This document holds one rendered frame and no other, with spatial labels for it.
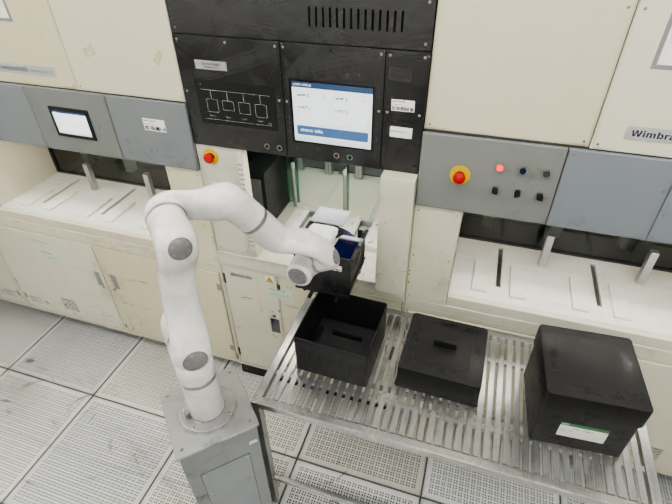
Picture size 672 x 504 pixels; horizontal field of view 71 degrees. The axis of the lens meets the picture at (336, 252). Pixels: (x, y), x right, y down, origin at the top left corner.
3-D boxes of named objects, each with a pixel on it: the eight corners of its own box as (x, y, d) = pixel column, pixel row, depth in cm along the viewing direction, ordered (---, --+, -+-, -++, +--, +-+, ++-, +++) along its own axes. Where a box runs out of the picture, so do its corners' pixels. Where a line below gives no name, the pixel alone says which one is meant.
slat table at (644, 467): (271, 502, 212) (250, 401, 165) (316, 394, 257) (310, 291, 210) (583, 608, 180) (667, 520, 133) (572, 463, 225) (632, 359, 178)
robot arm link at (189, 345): (203, 334, 151) (218, 370, 139) (164, 346, 145) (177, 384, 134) (186, 196, 122) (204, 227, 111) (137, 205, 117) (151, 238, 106)
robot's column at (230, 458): (215, 556, 195) (175, 460, 149) (199, 494, 215) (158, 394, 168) (278, 522, 205) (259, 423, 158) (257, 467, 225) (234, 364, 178)
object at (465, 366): (393, 385, 170) (396, 361, 162) (410, 328, 192) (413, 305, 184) (477, 408, 162) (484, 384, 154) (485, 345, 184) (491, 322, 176)
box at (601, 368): (526, 439, 153) (547, 392, 137) (521, 370, 175) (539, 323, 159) (622, 460, 147) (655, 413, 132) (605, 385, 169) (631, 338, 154)
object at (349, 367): (321, 317, 197) (320, 287, 187) (385, 333, 190) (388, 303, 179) (295, 368, 177) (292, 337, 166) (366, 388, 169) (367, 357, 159)
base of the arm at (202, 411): (186, 442, 153) (174, 409, 142) (174, 398, 167) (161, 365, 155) (242, 418, 160) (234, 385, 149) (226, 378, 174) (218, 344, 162)
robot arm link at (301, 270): (319, 238, 149) (296, 243, 153) (304, 263, 139) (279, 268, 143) (331, 259, 153) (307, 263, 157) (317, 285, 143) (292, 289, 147)
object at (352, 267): (291, 294, 180) (287, 225, 161) (310, 263, 195) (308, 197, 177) (353, 308, 174) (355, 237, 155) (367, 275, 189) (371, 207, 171)
